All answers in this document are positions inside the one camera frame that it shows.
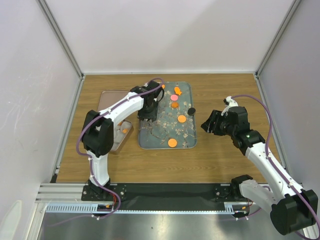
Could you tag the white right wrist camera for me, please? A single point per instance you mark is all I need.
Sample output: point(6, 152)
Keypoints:
point(229, 102)

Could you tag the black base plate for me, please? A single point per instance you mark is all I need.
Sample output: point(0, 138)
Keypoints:
point(174, 197)

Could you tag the orange round cookie bottom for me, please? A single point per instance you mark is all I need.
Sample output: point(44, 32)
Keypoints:
point(172, 143)

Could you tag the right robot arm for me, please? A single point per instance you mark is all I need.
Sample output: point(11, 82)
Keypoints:
point(291, 208)

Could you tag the floral blue serving tray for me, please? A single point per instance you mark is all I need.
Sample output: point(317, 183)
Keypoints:
point(166, 126)

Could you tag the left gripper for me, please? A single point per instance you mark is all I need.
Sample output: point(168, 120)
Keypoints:
point(152, 115)

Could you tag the brown cookie tin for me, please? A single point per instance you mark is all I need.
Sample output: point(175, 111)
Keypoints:
point(121, 138)

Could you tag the orange fish cookie right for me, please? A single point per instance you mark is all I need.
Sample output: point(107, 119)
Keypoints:
point(177, 91)

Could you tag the brown tin lid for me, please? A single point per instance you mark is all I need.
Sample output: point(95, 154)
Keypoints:
point(110, 97)

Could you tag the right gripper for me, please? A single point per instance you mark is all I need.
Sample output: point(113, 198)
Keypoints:
point(208, 126)

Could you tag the pink round cookie right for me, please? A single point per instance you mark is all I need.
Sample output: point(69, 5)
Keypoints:
point(174, 97)

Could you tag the orange round cookie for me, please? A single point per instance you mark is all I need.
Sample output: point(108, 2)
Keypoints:
point(181, 118)
point(172, 143)

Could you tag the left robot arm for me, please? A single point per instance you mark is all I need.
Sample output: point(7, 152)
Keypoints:
point(98, 132)

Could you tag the black sandwich cookie right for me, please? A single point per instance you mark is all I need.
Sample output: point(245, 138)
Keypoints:
point(191, 111)

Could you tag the dark orange cookie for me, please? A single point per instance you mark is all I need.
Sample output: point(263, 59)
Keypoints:
point(175, 105)

